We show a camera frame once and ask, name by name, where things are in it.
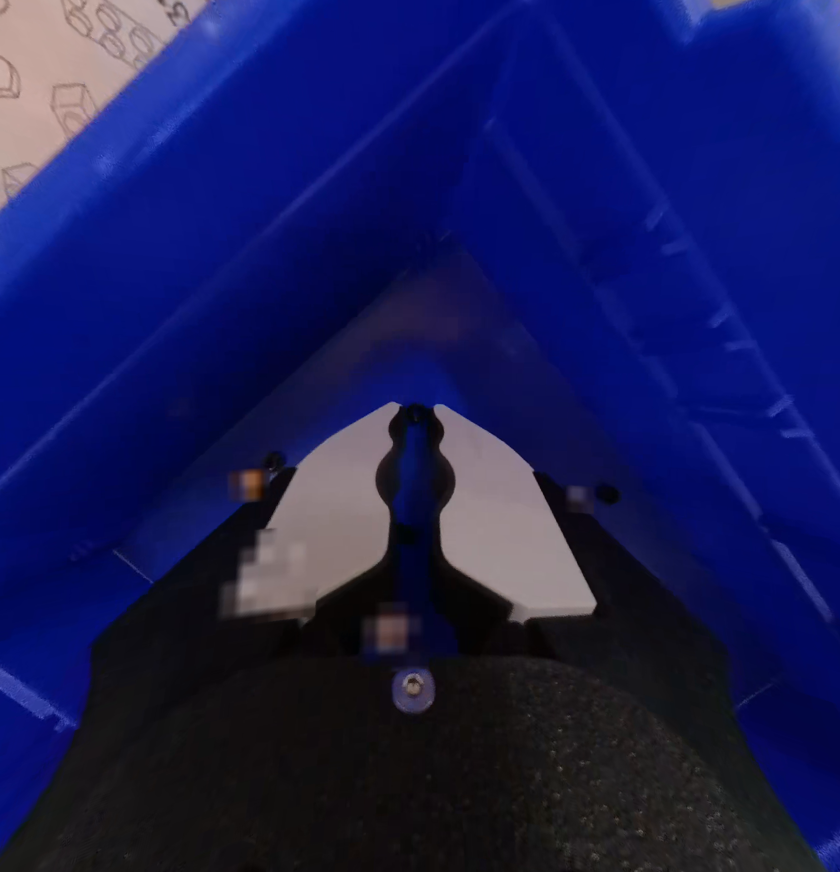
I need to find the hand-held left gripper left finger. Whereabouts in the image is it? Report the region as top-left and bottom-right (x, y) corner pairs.
(263, 402), (402, 614)

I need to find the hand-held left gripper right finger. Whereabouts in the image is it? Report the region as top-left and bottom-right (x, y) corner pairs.
(433, 403), (598, 624)

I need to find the blue plastic bin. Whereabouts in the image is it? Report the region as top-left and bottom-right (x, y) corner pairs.
(0, 0), (840, 872)

